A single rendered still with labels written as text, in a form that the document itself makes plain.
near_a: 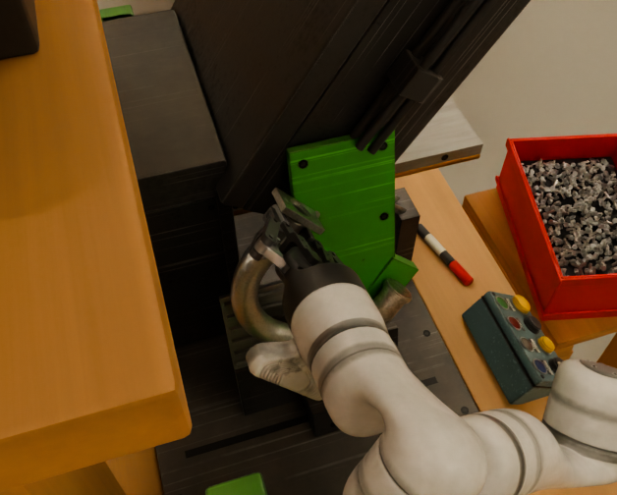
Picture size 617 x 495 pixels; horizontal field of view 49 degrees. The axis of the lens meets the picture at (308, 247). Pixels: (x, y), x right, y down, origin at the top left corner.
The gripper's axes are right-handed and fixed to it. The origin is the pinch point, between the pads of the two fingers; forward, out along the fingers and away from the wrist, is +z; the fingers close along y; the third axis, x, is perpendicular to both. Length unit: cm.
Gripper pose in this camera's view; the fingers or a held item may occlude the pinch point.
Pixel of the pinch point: (289, 229)
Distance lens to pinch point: 69.4
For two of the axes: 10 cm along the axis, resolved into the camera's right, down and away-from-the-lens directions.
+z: -2.9, -5.6, 7.7
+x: -6.4, 7.2, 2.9
